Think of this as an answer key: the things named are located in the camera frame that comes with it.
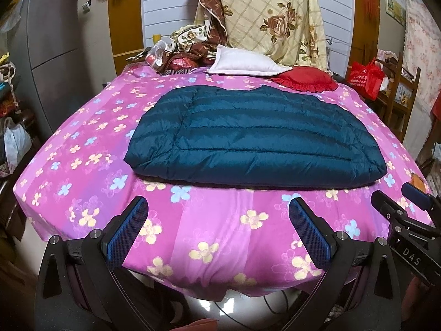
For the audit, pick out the cream floral quilt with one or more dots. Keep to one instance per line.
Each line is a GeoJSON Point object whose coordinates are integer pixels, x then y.
{"type": "Point", "coordinates": [262, 10]}

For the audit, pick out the red shopping bag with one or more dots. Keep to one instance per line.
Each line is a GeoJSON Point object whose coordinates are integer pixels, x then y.
{"type": "Point", "coordinates": [365, 79]}

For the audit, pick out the teal down jacket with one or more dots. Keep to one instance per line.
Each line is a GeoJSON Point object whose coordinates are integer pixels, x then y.
{"type": "Point", "coordinates": [255, 138]}

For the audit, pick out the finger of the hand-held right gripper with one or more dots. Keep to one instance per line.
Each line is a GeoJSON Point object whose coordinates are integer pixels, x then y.
{"type": "Point", "coordinates": [391, 210]}
{"type": "Point", "coordinates": [418, 193]}

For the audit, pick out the brown floral cloth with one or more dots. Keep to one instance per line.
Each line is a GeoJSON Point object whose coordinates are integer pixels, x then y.
{"type": "Point", "coordinates": [206, 10]}

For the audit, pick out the red ruffled pillow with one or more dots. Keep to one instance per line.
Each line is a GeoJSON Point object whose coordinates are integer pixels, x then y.
{"type": "Point", "coordinates": [306, 79]}

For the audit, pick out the wooden chair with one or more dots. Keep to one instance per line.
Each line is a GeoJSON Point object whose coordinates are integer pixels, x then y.
{"type": "Point", "coordinates": [410, 89]}

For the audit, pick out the framed wall picture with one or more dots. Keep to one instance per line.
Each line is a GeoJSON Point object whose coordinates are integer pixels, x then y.
{"type": "Point", "coordinates": [395, 8]}

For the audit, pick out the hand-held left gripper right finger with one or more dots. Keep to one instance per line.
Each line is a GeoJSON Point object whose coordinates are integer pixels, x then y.
{"type": "Point", "coordinates": [310, 231]}

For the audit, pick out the white plastic bag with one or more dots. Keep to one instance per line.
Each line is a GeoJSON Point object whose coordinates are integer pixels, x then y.
{"type": "Point", "coordinates": [17, 144]}

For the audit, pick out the pink floral hanging cloth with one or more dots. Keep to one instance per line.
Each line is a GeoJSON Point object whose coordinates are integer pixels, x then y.
{"type": "Point", "coordinates": [423, 55]}

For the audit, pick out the grey refrigerator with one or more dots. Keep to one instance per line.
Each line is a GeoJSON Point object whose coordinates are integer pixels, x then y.
{"type": "Point", "coordinates": [51, 51]}

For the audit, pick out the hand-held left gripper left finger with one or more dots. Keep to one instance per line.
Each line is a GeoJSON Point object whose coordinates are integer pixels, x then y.
{"type": "Point", "coordinates": [127, 227]}

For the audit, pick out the pink floral bed sheet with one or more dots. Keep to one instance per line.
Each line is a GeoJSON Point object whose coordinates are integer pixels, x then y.
{"type": "Point", "coordinates": [86, 138]}

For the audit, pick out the white pillow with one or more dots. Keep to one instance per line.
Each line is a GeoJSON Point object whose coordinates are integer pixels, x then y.
{"type": "Point", "coordinates": [244, 62]}

